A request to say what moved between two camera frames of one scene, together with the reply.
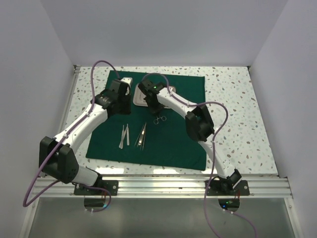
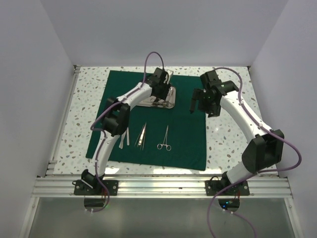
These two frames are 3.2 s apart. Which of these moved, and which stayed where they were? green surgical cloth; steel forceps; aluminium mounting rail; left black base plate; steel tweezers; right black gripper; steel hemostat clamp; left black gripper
Moved: steel hemostat clamp; left black gripper; right black gripper
Stayed: steel forceps; green surgical cloth; aluminium mounting rail; steel tweezers; left black base plate
